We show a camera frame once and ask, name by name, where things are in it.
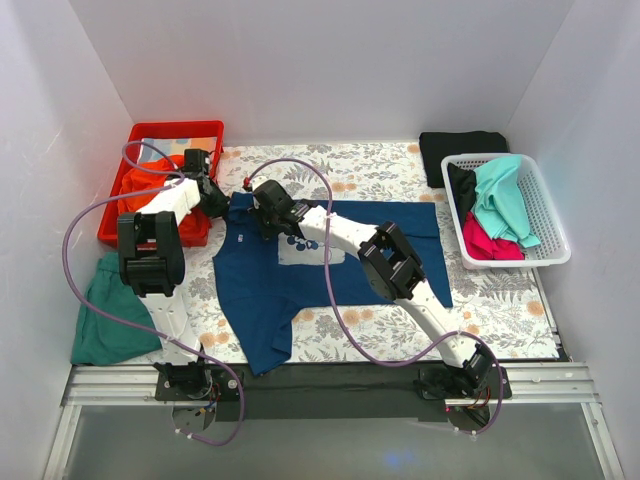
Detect magenta t shirt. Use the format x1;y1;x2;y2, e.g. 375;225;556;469
463;212;525;261

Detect patterned folded cloth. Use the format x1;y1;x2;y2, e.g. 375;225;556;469
138;136;217;163

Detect black folded t shirt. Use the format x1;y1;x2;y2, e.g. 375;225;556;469
418;131;509;188

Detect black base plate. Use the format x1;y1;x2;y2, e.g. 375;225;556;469
153;361;512;422

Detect orange t shirt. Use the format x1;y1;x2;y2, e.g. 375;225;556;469
117;154;210;247

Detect red plastic bin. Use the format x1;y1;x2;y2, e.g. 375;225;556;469
97;120;224;247

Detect green t shirt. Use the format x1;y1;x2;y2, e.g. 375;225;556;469
70;251;164;367

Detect dark blue t shirt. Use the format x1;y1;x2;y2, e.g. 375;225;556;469
213;193;453;375

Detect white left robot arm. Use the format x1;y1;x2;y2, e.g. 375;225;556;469
117;148;230;400

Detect white plastic basket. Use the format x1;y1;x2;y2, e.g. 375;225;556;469
441;153;571;270

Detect teal t shirt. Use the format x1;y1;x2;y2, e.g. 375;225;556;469
472;155;540;249

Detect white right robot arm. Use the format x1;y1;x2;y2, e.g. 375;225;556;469
243;173;506;400

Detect aluminium frame rail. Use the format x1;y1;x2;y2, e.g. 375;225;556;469
62;362;600;406

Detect black t shirt in basket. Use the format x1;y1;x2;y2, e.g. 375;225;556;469
447;163;477;227

